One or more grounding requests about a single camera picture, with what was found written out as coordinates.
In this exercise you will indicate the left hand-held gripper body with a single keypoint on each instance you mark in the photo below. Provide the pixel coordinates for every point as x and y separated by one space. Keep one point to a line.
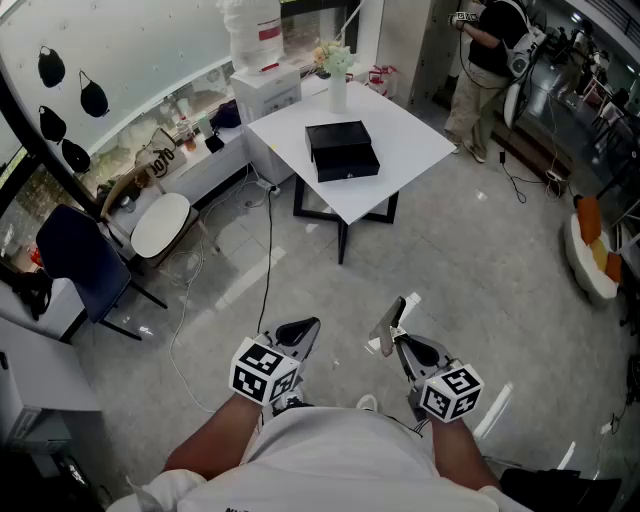
264 371

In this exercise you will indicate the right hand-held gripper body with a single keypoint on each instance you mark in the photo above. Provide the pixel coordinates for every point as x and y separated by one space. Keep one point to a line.
450 392

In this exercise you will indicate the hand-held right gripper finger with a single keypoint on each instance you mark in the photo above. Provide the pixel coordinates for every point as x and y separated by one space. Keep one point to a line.
382 340
396 311

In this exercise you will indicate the black drawer box container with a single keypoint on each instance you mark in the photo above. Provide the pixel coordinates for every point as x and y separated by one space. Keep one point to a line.
342 150

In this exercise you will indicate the person's right forearm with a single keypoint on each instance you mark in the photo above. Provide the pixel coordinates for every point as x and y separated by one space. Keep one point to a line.
462 452

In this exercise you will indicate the person's left forearm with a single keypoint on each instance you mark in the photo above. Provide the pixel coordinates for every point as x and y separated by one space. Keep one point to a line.
215 435

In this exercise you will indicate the person's right white shoe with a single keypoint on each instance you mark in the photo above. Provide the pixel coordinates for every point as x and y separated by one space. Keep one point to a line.
367 401

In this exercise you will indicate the person's white shirt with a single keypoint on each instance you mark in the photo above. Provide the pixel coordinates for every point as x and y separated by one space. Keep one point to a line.
325 465

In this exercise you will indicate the white square table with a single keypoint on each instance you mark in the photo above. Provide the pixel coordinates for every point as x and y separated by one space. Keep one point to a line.
350 145

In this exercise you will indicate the wooden chair with white seat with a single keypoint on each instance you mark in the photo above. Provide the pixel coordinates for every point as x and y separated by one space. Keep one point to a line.
157 225

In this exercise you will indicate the white armchair with orange cushions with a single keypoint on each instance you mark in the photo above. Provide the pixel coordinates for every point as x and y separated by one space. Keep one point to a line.
595 255

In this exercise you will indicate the white power strip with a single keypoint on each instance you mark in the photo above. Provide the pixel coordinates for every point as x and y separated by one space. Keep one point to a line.
554 176

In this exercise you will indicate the dark blue chair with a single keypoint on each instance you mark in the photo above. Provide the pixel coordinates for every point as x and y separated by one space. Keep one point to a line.
82 260

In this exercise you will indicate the low white cabinet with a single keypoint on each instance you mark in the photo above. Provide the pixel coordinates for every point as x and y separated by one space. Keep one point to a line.
215 160

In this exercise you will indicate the red and white bag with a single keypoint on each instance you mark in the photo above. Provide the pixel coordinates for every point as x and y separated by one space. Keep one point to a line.
383 80

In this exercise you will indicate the small black pouch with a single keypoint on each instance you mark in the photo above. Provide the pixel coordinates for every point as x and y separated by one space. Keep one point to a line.
214 144

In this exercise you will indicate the beige tote bag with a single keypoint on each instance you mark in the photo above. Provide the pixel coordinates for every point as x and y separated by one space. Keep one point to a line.
160 157

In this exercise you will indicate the white vase with flowers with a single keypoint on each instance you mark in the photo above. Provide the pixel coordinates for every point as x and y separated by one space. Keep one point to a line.
336 75

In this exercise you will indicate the drink bottle with brown liquid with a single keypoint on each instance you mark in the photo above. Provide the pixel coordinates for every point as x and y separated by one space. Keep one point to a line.
187 134

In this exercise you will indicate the white water dispenser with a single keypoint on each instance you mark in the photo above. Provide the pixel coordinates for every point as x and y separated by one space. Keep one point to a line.
267 95

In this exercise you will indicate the pale green bottle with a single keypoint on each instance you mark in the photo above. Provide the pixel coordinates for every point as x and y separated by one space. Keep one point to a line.
204 125

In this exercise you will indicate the dark purple bag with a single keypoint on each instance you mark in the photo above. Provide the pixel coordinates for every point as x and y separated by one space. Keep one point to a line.
226 114

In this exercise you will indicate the black hanging bag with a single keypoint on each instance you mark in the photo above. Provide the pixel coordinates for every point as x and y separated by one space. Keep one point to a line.
93 96
76 156
51 66
52 125

